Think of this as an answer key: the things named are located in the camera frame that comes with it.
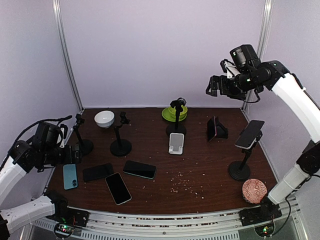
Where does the teal phone front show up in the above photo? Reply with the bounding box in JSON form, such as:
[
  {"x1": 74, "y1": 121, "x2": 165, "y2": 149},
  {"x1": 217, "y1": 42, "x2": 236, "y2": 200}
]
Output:
[{"x1": 62, "y1": 164, "x2": 78, "y2": 190}]

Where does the white phone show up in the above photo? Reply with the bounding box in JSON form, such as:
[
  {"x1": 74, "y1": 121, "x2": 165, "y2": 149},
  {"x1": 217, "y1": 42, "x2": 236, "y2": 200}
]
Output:
[{"x1": 105, "y1": 172, "x2": 132, "y2": 205}]

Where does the black phone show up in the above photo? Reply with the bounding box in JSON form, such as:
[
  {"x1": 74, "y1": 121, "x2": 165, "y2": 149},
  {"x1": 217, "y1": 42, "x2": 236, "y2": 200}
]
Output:
[
  {"x1": 235, "y1": 120, "x2": 265, "y2": 150},
  {"x1": 82, "y1": 163, "x2": 114, "y2": 183}
]

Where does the green plate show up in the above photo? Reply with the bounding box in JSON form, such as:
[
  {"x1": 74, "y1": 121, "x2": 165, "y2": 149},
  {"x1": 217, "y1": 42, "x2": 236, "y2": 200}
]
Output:
[{"x1": 161, "y1": 107, "x2": 187, "y2": 123}]

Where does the right aluminium frame post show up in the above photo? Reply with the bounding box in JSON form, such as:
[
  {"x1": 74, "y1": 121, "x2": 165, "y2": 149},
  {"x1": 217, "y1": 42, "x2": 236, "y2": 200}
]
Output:
[{"x1": 242, "y1": 0, "x2": 274, "y2": 114}]

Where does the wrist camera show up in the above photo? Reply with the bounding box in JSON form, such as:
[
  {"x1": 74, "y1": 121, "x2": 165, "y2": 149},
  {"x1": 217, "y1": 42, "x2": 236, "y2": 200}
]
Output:
[
  {"x1": 220, "y1": 59, "x2": 240, "y2": 79},
  {"x1": 59, "y1": 123, "x2": 68, "y2": 148}
]

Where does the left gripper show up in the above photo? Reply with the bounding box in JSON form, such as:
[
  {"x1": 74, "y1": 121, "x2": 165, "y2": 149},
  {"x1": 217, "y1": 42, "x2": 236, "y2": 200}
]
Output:
[{"x1": 41, "y1": 143, "x2": 83, "y2": 165}]

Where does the aluminium frame post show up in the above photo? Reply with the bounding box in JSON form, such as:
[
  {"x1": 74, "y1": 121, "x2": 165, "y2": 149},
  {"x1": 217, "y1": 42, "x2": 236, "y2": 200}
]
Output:
[
  {"x1": 242, "y1": 0, "x2": 274, "y2": 114},
  {"x1": 52, "y1": 0, "x2": 84, "y2": 112}
]

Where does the left aluminium frame post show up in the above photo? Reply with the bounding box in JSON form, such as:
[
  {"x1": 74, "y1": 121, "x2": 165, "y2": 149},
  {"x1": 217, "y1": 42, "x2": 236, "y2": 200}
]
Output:
[{"x1": 52, "y1": 0, "x2": 84, "y2": 112}]

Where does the black wedge phone stand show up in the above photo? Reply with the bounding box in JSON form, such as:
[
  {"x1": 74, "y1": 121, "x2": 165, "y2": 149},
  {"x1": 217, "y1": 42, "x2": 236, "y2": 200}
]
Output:
[{"x1": 212, "y1": 116, "x2": 229, "y2": 139}]

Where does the white bowl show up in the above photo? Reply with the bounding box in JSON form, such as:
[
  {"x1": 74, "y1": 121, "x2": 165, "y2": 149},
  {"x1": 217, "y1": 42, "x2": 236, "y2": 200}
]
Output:
[{"x1": 94, "y1": 110, "x2": 115, "y2": 129}]

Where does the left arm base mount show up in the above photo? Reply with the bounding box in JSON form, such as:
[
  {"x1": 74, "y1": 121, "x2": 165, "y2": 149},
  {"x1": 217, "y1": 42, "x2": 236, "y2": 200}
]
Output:
[{"x1": 46, "y1": 207, "x2": 90, "y2": 239}]

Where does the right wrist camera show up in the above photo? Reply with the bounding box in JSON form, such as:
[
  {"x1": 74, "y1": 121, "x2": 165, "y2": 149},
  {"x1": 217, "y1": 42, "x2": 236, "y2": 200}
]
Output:
[{"x1": 220, "y1": 59, "x2": 240, "y2": 79}]

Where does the green bowl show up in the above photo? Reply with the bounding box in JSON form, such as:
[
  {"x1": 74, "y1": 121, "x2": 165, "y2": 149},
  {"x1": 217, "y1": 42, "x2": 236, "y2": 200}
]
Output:
[{"x1": 168, "y1": 105, "x2": 188, "y2": 118}]

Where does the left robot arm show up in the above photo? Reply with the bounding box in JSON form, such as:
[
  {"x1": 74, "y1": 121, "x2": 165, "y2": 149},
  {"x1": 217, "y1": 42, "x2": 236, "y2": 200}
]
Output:
[{"x1": 0, "y1": 115, "x2": 82, "y2": 240}]

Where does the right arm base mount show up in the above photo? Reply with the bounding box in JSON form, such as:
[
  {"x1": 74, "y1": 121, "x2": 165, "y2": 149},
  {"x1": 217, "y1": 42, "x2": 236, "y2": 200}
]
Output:
[{"x1": 239, "y1": 207, "x2": 282, "y2": 238}]

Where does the white folding phone stand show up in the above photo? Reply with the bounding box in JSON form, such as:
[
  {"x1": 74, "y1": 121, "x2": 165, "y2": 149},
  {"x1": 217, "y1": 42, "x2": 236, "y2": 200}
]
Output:
[{"x1": 168, "y1": 132, "x2": 185, "y2": 155}]

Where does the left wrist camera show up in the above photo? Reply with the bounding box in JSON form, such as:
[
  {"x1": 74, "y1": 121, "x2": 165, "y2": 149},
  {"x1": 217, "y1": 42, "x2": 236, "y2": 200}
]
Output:
[{"x1": 59, "y1": 123, "x2": 68, "y2": 148}]

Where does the teal phone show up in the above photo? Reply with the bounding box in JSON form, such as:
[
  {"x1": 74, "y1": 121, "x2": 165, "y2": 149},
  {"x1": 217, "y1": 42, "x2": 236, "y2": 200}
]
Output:
[
  {"x1": 62, "y1": 164, "x2": 78, "y2": 190},
  {"x1": 122, "y1": 160, "x2": 157, "y2": 179}
]

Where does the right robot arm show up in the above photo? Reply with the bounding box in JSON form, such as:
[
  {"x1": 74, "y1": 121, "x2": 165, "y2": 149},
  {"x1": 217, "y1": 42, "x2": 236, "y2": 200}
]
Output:
[{"x1": 206, "y1": 44, "x2": 320, "y2": 221}]

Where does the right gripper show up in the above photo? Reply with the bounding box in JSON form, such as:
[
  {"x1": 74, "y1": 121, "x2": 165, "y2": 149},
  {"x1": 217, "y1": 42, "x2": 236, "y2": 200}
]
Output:
[{"x1": 207, "y1": 68, "x2": 263, "y2": 100}]

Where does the pink phone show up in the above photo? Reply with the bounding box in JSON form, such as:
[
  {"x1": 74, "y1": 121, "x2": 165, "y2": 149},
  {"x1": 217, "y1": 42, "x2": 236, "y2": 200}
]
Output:
[{"x1": 207, "y1": 116, "x2": 217, "y2": 142}]

